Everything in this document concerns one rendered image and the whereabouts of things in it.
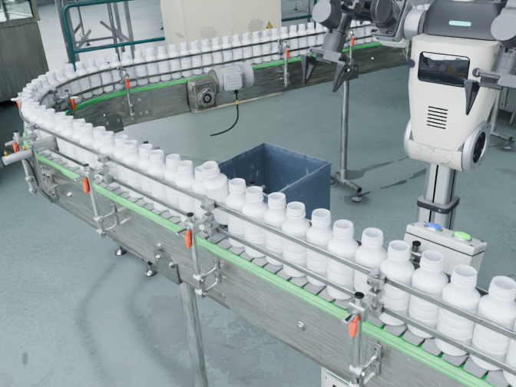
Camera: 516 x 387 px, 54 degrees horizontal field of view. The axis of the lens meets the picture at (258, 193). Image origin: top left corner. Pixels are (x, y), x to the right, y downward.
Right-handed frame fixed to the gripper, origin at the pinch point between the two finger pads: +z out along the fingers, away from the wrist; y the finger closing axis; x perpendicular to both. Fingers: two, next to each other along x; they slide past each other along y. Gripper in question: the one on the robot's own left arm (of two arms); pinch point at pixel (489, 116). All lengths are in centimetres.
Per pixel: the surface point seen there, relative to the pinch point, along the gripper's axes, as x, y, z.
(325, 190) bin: 35, -52, 33
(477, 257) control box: -15.9, 11.0, 28.6
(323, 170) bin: 30, -53, 26
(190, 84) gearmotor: 61, -157, 9
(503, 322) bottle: -34, 21, 34
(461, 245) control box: -20.1, 8.2, 26.9
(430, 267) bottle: -34.5, 8.1, 30.5
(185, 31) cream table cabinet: 220, -345, -41
